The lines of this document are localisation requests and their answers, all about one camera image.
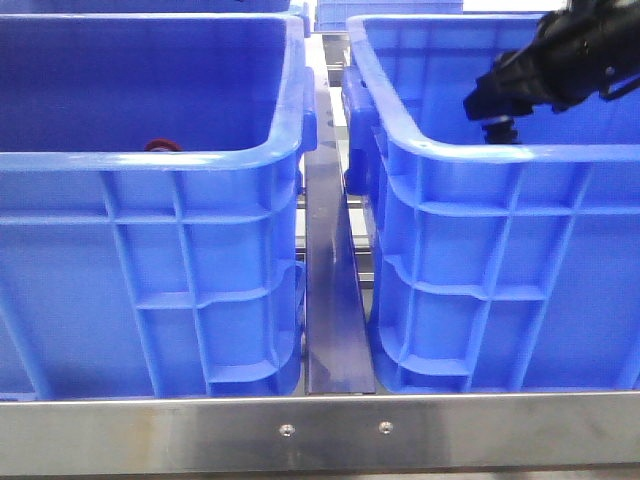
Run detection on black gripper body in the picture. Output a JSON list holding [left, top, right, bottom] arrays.
[[463, 1, 639, 121]]

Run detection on red push button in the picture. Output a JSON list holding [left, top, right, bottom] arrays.
[[144, 138, 182, 152]]

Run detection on blue plastic bin right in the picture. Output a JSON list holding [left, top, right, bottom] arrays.
[[343, 15, 639, 393]]

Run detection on blue plastic bin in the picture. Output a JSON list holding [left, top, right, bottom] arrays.
[[343, 15, 639, 393], [1, 14, 317, 401]]

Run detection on blue bin far centre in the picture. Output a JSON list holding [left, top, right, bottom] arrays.
[[314, 0, 464, 32]]

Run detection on steel rack crossbars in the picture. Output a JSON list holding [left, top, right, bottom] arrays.
[[295, 195, 374, 290]]

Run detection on blue bin far left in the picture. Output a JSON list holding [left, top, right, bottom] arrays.
[[1, 0, 309, 19]]

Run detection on steel divider bar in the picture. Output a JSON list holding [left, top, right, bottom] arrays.
[[305, 81, 376, 395]]

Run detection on blue plastic bin left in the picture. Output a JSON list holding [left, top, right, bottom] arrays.
[[1, 14, 317, 401]]

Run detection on stainless steel front rail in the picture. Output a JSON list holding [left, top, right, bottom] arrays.
[[1, 392, 639, 476]]

